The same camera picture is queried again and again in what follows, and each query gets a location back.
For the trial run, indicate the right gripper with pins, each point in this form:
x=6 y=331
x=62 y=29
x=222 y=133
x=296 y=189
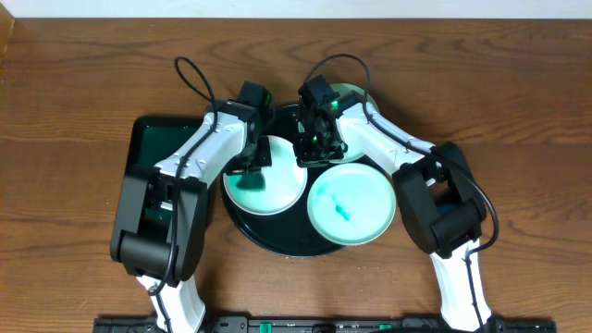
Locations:
x=305 y=158

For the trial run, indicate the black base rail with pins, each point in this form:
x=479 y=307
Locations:
x=237 y=324

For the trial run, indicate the green plate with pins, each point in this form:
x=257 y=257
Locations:
x=349 y=95
x=351 y=204

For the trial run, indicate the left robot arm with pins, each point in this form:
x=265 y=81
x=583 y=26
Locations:
x=166 y=266

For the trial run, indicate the round black tray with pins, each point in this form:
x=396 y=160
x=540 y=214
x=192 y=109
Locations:
x=290 y=232

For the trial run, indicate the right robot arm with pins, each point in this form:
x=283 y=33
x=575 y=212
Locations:
x=444 y=211

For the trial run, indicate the white plate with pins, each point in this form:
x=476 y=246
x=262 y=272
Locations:
x=285 y=183

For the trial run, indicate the green sponge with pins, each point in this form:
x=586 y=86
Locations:
x=251 y=181

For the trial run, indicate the rectangular dark green tray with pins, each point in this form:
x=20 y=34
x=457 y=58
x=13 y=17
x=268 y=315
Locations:
x=153 y=139

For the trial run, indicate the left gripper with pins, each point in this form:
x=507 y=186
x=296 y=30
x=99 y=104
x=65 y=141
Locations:
x=250 y=163

